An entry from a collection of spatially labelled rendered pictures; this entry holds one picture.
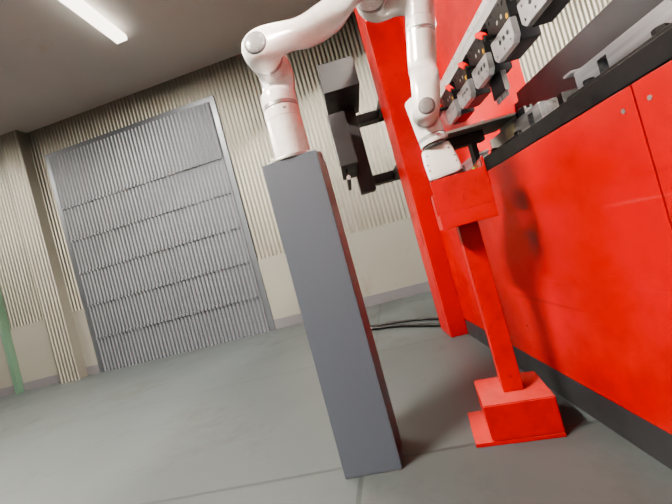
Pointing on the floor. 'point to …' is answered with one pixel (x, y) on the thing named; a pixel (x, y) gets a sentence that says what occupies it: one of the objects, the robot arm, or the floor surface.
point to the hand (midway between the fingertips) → (452, 192)
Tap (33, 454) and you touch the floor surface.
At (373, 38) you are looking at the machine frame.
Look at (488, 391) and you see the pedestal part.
